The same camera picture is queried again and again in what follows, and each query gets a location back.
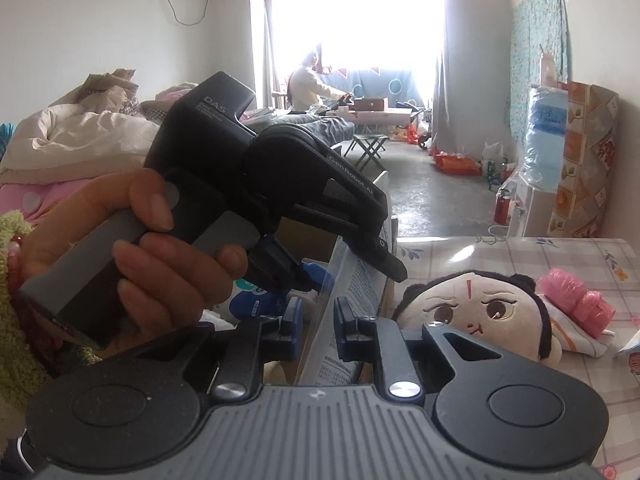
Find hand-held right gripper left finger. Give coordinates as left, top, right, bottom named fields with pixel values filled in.
left=107, top=296, right=303, bottom=403

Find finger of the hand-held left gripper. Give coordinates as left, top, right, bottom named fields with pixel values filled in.
left=245, top=234, right=328, bottom=296
left=295, top=199, right=408, bottom=283

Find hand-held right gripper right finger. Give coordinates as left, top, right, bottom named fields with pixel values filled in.
left=332, top=296, right=526, bottom=403

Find clear plastic printed packet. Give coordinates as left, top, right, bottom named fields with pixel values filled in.
left=295, top=220, right=396, bottom=388

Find brown cardboard box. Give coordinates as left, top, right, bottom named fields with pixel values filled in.
left=200, top=212, right=401, bottom=391

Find blue and teal tissue pack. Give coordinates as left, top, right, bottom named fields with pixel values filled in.
left=227, top=277, right=301, bottom=321

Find white and blue towel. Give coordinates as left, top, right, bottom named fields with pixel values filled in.
left=200, top=307, right=238, bottom=331

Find pink plastic bag roll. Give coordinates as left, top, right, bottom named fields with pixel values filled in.
left=537, top=267, right=616, bottom=339

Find person's left hand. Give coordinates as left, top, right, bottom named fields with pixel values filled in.
left=20, top=167, right=251, bottom=358

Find pink pillow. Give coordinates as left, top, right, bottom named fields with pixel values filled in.
left=155, top=82, right=201, bottom=106

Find green folding stool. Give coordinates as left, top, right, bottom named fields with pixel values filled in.
left=350, top=132, right=391, bottom=171

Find red snack packets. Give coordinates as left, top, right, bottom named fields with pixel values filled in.
left=432, top=147, right=483, bottom=176

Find grey blue blanket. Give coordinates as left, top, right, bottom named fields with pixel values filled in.
left=270, top=112, right=356, bottom=148

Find plush doll with red shirt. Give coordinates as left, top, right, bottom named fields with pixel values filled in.
left=392, top=268, right=563, bottom=363

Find low white table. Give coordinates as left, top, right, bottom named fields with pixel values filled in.
left=320, top=95, right=426, bottom=128

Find grey curtain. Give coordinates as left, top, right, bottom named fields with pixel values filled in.
left=247, top=0, right=273, bottom=111
left=431, top=0, right=483, bottom=148

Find checked printed tablecloth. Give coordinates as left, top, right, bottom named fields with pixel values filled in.
left=390, top=235, right=640, bottom=480

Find red bottle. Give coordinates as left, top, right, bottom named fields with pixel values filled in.
left=494, top=187, right=512, bottom=225

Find cream quilt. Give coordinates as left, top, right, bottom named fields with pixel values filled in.
left=0, top=67, right=161, bottom=183

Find white plastic bag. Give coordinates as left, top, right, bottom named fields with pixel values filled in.
left=481, top=141, right=506, bottom=166

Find blue cloth with circles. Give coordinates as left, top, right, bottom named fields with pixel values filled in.
left=325, top=67, right=416, bottom=106

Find white water dispenser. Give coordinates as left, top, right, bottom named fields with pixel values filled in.
left=505, top=172, right=556, bottom=238

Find pink dotted bedding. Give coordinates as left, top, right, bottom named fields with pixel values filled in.
left=0, top=180, right=71, bottom=226

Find blue water dispenser bottle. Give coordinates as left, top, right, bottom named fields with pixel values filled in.
left=522, top=85, right=571, bottom=193

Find orange patterned folded board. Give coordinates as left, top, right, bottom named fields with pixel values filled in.
left=547, top=81, right=621, bottom=238

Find small printed packet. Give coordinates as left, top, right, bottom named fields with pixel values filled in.
left=615, top=330, right=640, bottom=376

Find teal floral wall cloth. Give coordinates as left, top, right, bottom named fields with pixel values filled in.
left=510, top=0, right=571, bottom=143

